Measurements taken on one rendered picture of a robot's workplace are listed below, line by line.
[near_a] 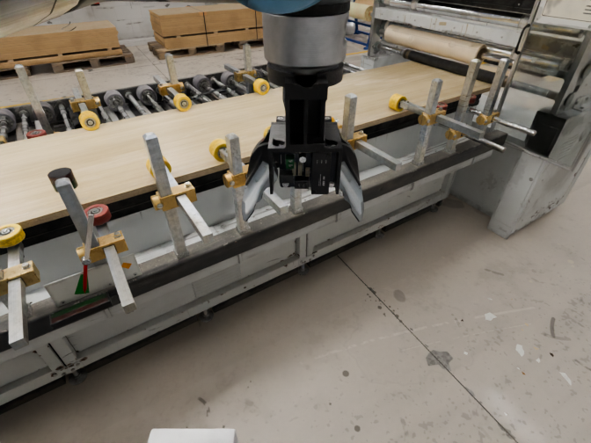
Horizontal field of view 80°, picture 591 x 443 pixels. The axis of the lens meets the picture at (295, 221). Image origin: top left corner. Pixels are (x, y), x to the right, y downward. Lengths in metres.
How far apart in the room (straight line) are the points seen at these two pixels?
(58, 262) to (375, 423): 1.41
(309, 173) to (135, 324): 1.62
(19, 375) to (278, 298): 1.20
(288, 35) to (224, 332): 1.77
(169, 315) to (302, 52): 1.69
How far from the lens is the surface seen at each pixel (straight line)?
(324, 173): 0.35
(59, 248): 1.51
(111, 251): 1.23
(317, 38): 0.32
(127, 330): 1.91
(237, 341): 1.94
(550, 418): 2.06
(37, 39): 6.94
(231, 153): 1.22
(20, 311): 1.18
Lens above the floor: 1.61
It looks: 38 degrees down
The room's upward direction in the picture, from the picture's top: straight up
